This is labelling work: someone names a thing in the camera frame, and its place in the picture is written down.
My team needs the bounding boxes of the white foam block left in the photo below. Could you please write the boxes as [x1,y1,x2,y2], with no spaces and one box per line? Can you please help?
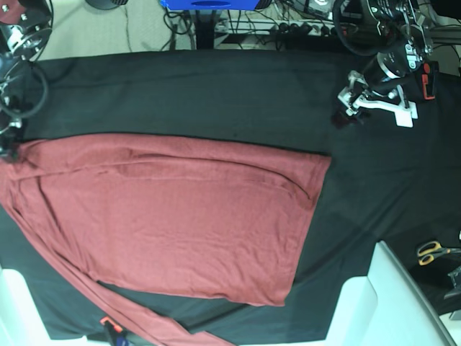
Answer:
[1,269,87,346]

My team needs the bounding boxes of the white foam block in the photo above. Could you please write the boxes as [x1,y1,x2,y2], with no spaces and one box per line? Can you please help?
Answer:
[1,269,87,346]
[325,241,456,346]

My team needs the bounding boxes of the red long-sleeve T-shirt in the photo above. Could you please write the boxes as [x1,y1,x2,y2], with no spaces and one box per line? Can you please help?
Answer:
[1,133,331,345]

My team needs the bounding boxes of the white foam block right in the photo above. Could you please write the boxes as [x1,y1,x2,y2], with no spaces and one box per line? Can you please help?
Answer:
[325,241,456,346]

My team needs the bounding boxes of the orange and black clamp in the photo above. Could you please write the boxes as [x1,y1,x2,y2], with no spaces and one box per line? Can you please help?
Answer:
[421,61,439,101]

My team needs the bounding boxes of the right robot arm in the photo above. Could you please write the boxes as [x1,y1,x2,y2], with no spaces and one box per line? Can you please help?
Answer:
[1,1,54,161]

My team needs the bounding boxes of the blue plastic bin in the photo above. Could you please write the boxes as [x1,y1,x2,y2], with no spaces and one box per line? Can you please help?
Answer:
[160,0,259,11]

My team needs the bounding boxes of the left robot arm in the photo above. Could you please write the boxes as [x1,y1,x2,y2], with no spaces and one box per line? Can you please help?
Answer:
[332,1,432,128]

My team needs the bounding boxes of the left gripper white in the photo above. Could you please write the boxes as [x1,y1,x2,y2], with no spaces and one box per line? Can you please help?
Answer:
[331,71,419,129]

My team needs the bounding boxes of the black table cloth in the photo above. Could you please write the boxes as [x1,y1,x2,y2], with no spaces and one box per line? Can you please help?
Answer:
[0,48,461,342]

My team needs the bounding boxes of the black metal bracket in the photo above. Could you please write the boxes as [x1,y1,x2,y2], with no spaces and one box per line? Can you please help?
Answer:
[444,267,461,299]

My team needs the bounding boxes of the yellow-handled scissors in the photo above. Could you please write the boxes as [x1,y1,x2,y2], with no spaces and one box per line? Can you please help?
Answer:
[416,241,460,266]

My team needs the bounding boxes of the orange clamp at bottom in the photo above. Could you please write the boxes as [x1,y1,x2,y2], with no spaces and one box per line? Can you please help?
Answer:
[99,316,124,333]

